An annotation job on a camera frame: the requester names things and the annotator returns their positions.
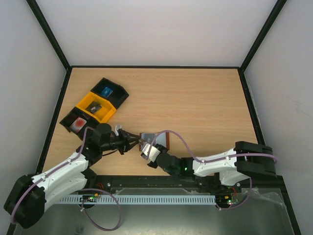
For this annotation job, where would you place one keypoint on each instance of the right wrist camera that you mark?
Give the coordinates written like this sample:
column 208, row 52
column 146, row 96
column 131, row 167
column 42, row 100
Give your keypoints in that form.
column 149, row 152

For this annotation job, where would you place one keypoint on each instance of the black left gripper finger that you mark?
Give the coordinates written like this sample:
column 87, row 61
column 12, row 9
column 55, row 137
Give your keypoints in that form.
column 131, row 144
column 129, row 136

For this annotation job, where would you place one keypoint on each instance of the white slotted cable duct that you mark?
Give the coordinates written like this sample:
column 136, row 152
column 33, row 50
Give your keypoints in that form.
column 140, row 200

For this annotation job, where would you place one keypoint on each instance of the brown leather card holder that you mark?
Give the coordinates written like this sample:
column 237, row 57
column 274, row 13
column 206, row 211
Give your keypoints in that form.
column 162, row 139

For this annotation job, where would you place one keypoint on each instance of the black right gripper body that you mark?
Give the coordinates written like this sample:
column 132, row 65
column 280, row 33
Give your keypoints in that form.
column 151, row 143

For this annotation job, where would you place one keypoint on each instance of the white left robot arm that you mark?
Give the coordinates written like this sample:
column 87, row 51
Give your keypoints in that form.
column 32, row 195

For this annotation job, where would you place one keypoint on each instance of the black storage bin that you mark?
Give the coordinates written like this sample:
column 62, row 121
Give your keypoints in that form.
column 72, row 116
column 117, row 97

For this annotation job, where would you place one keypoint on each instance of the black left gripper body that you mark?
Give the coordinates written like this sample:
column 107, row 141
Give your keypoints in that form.
column 119, row 143

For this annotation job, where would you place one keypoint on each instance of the blue card in bin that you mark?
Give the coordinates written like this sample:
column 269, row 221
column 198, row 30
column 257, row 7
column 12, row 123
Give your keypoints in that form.
column 106, row 92

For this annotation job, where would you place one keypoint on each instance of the red credit card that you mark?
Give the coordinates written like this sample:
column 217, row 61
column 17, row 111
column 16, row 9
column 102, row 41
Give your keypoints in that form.
column 78, row 124

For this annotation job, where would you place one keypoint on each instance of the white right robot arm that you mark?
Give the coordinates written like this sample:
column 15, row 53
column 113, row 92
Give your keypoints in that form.
column 245, row 160

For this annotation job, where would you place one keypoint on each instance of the yellow storage bin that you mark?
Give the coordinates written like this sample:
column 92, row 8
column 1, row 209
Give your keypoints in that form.
column 104, row 114

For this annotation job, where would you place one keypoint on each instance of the black enclosure frame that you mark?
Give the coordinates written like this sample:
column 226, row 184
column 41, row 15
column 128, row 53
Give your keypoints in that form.
column 241, row 69

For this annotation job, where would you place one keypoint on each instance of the black credit card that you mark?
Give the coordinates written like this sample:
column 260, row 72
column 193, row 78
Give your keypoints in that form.
column 93, row 107

